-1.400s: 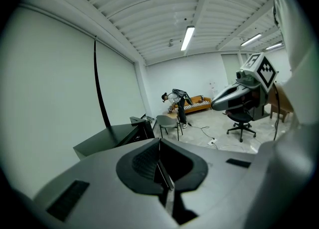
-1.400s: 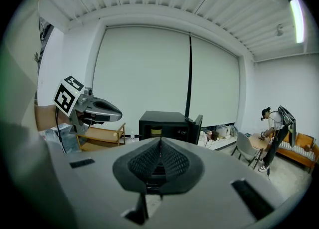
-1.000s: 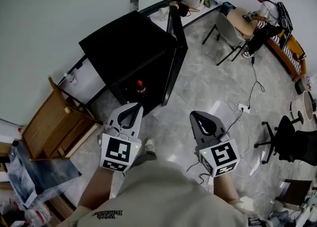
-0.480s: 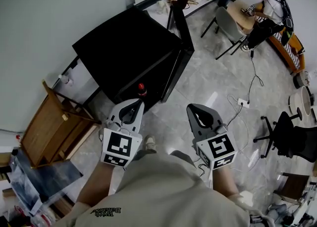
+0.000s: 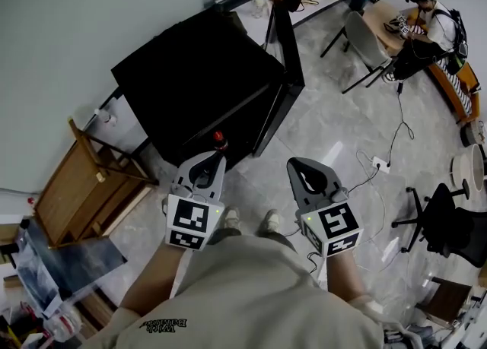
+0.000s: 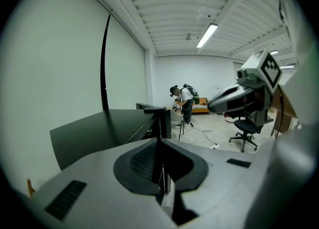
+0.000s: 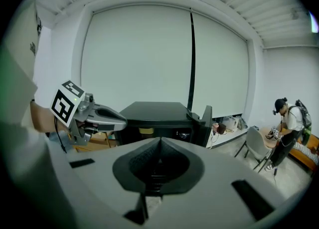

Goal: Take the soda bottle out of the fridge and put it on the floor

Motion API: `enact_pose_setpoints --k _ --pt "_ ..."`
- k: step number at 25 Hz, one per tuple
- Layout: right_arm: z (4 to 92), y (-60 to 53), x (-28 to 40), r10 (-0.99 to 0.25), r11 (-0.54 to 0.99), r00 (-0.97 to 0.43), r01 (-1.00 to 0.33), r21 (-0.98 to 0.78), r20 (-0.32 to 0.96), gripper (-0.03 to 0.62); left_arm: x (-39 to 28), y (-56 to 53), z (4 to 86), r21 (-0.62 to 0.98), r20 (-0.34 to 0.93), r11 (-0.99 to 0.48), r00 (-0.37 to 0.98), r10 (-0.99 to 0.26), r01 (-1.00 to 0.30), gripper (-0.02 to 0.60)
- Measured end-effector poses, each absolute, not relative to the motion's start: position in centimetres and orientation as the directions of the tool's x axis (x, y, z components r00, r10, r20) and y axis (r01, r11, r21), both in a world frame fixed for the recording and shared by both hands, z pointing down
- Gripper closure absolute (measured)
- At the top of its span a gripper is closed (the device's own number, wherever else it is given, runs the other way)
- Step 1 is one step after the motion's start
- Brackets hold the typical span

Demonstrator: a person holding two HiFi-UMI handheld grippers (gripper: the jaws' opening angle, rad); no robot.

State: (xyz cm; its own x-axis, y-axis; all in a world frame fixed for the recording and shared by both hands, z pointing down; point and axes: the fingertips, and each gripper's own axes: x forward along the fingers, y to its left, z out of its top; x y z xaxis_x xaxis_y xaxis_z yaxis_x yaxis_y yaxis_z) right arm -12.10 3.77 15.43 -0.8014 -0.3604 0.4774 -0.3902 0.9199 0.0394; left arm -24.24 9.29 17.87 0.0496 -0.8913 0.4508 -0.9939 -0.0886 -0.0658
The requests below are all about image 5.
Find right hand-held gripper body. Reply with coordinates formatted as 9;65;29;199
294;186;364;260

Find small red ball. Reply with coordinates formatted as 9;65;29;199
211;130;230;157

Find person's beige shirt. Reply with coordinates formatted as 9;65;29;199
81;233;386;349

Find wooden rack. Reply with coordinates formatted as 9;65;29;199
32;116;160;249

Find person's dark trousers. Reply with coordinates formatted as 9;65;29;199
207;227;298;254

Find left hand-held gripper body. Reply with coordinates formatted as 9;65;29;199
162;182;225;252

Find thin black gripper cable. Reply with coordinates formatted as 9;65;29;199
346;166;381;193

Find person's right forearm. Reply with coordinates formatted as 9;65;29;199
324;251;369;300

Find person's left forearm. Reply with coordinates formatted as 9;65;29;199
119;243;192;317

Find grey shell chair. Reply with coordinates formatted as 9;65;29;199
320;10;393;95

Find round wooden table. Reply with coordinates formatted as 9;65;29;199
362;0;411;56

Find small white bottle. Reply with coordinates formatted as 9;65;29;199
93;107;119;128

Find blue grey board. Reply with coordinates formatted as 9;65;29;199
14;217;129;319

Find person's left shoe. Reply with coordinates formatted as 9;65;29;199
221;206;242;233

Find white cable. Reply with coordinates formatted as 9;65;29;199
355;148;415;273

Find orange sofa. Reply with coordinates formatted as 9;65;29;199
425;60;483;125

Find dark wooden stool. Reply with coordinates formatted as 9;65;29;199
415;276;476;326

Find black office chair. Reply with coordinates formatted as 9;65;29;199
391;182;487;269

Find white power strip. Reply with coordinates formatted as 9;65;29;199
370;154;393;173

